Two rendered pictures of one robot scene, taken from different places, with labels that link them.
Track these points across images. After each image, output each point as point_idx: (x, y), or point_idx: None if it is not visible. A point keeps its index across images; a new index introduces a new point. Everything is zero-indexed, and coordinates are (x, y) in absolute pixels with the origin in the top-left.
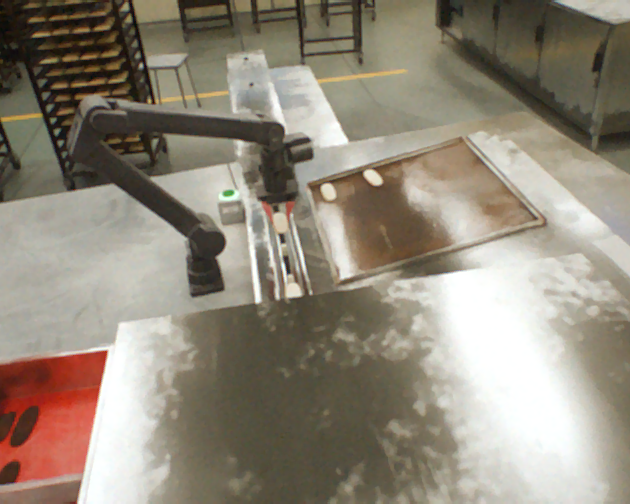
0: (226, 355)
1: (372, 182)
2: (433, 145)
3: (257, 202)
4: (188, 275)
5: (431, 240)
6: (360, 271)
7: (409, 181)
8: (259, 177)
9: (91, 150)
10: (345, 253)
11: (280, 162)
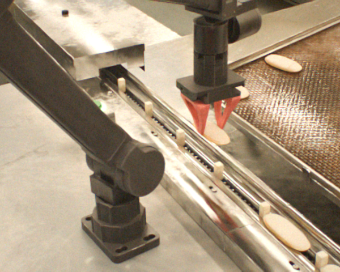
0: None
1: (289, 68)
2: (335, 18)
3: (130, 115)
4: (103, 229)
5: None
6: None
7: (337, 62)
8: (107, 84)
9: None
10: (324, 160)
11: (226, 38)
